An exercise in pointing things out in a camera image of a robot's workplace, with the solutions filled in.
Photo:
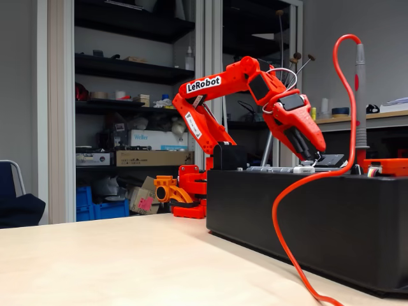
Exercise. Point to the silver metal knob with screw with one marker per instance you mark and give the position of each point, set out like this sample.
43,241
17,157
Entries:
307,163

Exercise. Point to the grey hinged door panel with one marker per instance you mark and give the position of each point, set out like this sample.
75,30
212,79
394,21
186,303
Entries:
271,169

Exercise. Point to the grey test probe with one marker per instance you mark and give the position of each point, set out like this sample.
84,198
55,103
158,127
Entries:
361,95

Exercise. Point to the red printed robot arm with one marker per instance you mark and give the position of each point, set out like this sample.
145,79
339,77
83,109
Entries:
213,130

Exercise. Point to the cluttered storage shelving unit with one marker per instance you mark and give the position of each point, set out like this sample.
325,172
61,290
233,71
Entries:
60,95

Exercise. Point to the yellow glue stick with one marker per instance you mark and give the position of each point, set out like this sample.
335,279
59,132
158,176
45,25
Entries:
313,114

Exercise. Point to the white angle sensor unit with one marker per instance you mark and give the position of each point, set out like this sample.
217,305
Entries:
303,169

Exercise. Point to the dark blue tape roll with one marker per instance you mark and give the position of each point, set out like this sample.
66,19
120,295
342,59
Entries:
340,111

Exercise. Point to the black and white gadget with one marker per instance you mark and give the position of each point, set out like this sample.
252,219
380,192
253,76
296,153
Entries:
373,109

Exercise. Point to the black corner block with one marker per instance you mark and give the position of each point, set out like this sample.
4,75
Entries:
229,157

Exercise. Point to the wooden top workbench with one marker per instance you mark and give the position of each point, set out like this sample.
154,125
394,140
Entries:
400,114

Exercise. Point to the black task board box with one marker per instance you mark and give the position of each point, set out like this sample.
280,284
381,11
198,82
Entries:
334,229

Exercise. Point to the metal stems with cork balls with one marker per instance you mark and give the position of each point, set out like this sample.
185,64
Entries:
280,12

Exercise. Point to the white plastic bag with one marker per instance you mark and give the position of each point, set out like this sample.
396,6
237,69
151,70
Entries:
178,126

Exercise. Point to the white plastic bottle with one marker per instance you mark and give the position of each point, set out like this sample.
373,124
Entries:
189,62

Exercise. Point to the small blue cup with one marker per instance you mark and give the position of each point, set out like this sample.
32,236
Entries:
165,97

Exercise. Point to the white crumpled rag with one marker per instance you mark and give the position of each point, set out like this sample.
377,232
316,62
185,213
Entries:
163,103

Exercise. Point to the white Weller box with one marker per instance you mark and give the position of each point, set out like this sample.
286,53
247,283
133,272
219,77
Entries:
153,138

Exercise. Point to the long brown cardboard box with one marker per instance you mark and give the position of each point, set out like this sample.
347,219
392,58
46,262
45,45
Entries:
153,157

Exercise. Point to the small beige box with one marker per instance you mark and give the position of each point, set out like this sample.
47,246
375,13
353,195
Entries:
141,100

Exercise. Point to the black elongated tool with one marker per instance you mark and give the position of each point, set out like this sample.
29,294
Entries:
134,148

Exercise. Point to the cardboard box with pink label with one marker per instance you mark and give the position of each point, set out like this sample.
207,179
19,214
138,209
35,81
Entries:
137,197

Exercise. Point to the flat cardboard piece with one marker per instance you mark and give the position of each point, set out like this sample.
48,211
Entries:
135,60

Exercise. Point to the white tape roll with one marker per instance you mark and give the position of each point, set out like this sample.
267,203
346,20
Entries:
120,95

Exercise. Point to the blue plastic crate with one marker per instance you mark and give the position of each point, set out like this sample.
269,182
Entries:
83,204
110,210

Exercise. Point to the brown tape roll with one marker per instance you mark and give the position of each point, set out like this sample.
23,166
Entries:
99,95

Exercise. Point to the grey flat box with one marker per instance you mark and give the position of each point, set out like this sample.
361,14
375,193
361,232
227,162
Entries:
92,159

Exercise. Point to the red object on shelf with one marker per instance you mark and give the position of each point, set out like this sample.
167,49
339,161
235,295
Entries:
81,94

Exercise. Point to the dark cloth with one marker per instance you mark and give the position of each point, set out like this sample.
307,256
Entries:
19,210

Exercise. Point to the blue chair with metal frame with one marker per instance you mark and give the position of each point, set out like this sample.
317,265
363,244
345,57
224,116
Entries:
6,178

